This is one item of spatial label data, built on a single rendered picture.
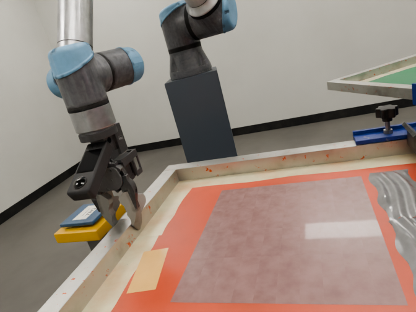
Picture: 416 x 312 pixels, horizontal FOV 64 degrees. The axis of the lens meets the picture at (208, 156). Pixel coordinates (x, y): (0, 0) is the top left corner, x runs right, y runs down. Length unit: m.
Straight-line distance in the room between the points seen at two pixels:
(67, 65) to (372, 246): 0.55
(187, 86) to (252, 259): 0.71
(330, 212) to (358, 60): 3.81
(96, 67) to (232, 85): 3.88
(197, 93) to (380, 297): 0.84
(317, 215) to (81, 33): 0.61
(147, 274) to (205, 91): 0.69
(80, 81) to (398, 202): 0.57
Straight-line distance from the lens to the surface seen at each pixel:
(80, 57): 0.61
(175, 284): 0.54
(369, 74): 1.72
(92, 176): 0.59
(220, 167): 0.85
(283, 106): 4.43
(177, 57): 1.15
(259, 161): 0.82
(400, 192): 0.67
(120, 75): 0.67
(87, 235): 0.85
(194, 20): 1.09
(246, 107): 4.48
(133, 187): 0.64
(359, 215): 0.62
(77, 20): 0.82
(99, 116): 0.62
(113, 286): 0.60
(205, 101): 1.12
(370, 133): 0.84
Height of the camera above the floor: 1.29
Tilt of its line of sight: 18 degrees down
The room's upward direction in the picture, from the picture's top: 15 degrees counter-clockwise
